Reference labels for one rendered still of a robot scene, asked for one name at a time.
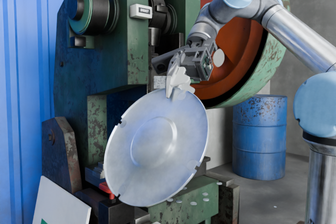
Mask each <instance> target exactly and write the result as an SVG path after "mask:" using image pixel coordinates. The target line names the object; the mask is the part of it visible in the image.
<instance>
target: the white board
mask: <svg viewBox="0 0 336 224"><path fill-rule="evenodd" d="M90 214H91V207H90V206H88V205H87V204H85V203H84V202H82V201H81V200H79V199H78V198H76V197H75V196H73V195H72V194H70V193H69V192H67V191H66V190H64V189H63V188H61V187H60V186H58V185H57V184H55V183H54V182H52V181H51V180H49V179H48V178H46V177H45V176H41V178H40V184H39V189H38V195H37V200H36V205H35V211H34V216H33V222H32V224H89V219H90Z"/></svg>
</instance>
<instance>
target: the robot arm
mask: <svg viewBox="0 0 336 224"><path fill-rule="evenodd" d="M234 17H238V18H245V19H251V20H255V21H257V22H258V23H259V24H260V25H261V26H262V27H263V28H265V29H266V30H267V31H268V32H269V33H270V34H271V35H272V36H273V37H274V38H276V39H277V40H278V41H279V42H280V43H281V44H282V45H283V46H284V47H285V48H287V49H288V50H289V51H290V52H291V53H292V54H293V55H294V56H295V57H296V58H298V59H299V60H300V61H301V62H302V63H303V64H304V65H305V66H306V67H308V68H309V69H310V70H311V71H312V72H313V73H314V74H315V75H314V76H312V77H310V78H308V79H307V80H306V81H305V82H304V83H303V84H302V85H301V86H300V87H299V88H298V90H297V92H296V94H295V96H294V100H293V114H294V117H295V119H296V120H297V121H298V122H299V123H298V125H299V126H300V127H301V128H302V129H303V133H302V138H303V140H304V141H305V142H306V143H307V144H308V145H309V147H310V152H309V166H308V180H307V194H306V208H305V222H304V224H336V47H335V46H333V45H332V44H331V43H329V42H328V41H327V40H326V39H324V38H323V37H322V36H320V35H319V34H318V33H317V32H315V31H314V30H313V29H311V28H310V27H309V26H308V25H306V24H305V23H304V22H302V21H301V20H300V19H299V18H297V17H296V16H295V15H293V14H292V13H291V12H290V11H288V10H287V9H286V8H284V6H283V3H282V1H281V0H213V1H212V2H209V3H207V4H205V5H204V6H203V8H202V9H201V10H200V12H199V14H198V17H197V19H196V21H195V23H194V25H193V27H192V29H191V30H190V32H189V34H188V37H187V40H186V45H185V46H183V47H180V48H177V49H175V50H172V51H170V52H167V53H165V54H162V55H160V56H157V57H155V58H152V59H151V64H152V66H153V68H154V69H155V71H156V73H157V74H158V75H160V74H162V73H165V72H167V74H166V75H167V77H166V83H165V95H166V98H167V99H169V97H170V95H171V93H172V89H173V87H178V88H181V89H183V90H184V92H183V93H184V94H185V92H186V91H190V92H192V93H194V92H195V89H194V88H193V87H191V86H190V83H191V80H190V79H193V80H194V82H201V81H208V80H209V78H210V75H211V73H212V70H213V61H214V60H213V59H212V56H211V55H212V53H213V52H214V51H217V49H218V47H217V45H216V41H215V39H216V37H217V34H218V32H219V30H220V29H221V28H222V27H223V26H224V25H225V24H227V23H228V22H229V21H230V20H231V19H232V18H234Z"/></svg>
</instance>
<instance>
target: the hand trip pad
mask: <svg viewBox="0 0 336 224"><path fill-rule="evenodd" d="M99 189H100V190H102V191H104V192H106V193H108V194H109V199H111V200H112V199H114V198H115V195H114V194H113V193H112V192H111V190H110V189H109V187H108V184H107V182H106V181H105V182H102V183H100V184H99Z"/></svg>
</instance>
